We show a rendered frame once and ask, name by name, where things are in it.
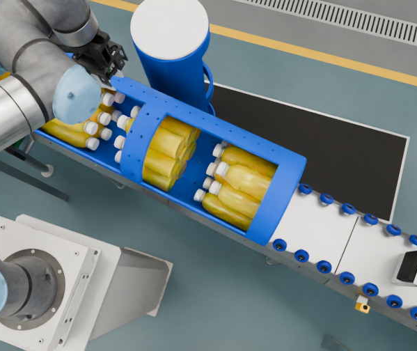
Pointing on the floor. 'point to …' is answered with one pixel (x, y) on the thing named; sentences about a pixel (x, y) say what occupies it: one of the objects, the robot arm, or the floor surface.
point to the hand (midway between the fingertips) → (104, 81)
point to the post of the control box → (24, 177)
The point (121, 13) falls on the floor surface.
